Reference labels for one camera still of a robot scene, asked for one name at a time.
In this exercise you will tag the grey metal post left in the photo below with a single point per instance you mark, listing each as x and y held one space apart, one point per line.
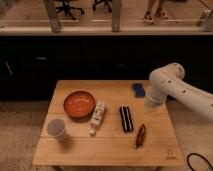
52 16

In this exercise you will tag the grey metal post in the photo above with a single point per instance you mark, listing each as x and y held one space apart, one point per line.
52 16
116 11

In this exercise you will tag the orange bowl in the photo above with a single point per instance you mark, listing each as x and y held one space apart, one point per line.
79 104

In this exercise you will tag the white plastic bottle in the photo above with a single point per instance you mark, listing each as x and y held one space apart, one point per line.
97 117

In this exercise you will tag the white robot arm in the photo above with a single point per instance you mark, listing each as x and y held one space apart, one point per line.
168 81

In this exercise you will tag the black striped whiteboard eraser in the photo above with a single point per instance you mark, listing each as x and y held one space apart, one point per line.
126 119

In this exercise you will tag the blue sponge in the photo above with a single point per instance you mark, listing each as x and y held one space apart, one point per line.
139 90

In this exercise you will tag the red brown snack packet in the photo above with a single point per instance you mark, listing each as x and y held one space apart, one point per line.
140 136

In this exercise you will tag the white paper cup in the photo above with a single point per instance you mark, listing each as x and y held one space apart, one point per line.
56 128

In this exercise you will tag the grey metal post middle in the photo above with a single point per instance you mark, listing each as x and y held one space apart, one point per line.
116 11

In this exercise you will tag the black office chair left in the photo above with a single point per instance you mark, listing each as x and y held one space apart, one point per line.
66 8

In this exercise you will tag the person's feet in sneakers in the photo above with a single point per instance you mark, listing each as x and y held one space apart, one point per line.
148 17

